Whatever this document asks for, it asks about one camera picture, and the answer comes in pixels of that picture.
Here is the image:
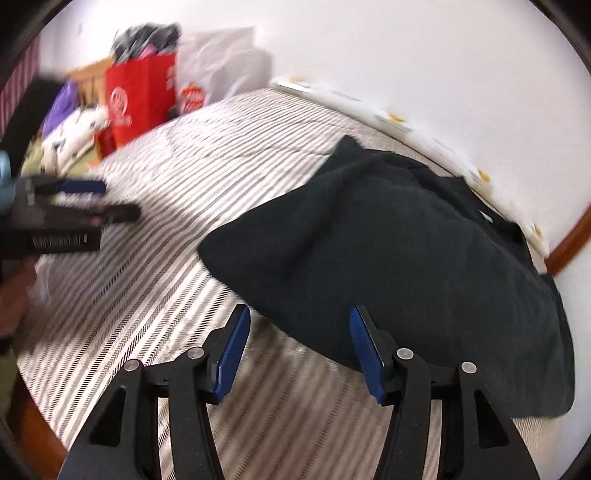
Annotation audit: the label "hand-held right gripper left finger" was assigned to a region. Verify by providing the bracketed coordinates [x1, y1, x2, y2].
[58, 304, 252, 480]

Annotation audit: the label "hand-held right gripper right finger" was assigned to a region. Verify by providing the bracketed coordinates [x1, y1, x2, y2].
[349, 305, 541, 480]

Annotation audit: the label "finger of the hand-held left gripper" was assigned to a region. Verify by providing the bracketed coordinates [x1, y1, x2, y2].
[34, 178, 108, 197]
[76, 202, 141, 228]

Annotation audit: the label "black sweatshirt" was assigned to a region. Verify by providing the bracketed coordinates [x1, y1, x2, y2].
[198, 135, 575, 418]

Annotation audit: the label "green bed sheet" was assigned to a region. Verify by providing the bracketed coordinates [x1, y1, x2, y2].
[21, 138, 100, 178]

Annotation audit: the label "striped bed quilt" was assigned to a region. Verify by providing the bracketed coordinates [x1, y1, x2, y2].
[14, 88, 546, 480]

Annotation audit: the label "purple cloth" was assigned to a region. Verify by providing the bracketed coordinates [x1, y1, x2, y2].
[44, 80, 81, 137]

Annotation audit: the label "red paper bag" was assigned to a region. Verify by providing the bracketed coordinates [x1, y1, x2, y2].
[105, 52, 178, 148]

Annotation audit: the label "wooden nightstand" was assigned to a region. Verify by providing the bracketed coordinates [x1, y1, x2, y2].
[69, 58, 116, 108]

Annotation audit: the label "striped curtain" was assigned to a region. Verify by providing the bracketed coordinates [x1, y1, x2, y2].
[0, 37, 43, 134]

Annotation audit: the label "dark plaid cloth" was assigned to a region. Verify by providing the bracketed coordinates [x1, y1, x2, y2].
[113, 22, 181, 63]

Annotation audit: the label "white plastic shopping bag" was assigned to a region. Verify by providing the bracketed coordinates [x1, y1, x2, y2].
[174, 26, 273, 116]

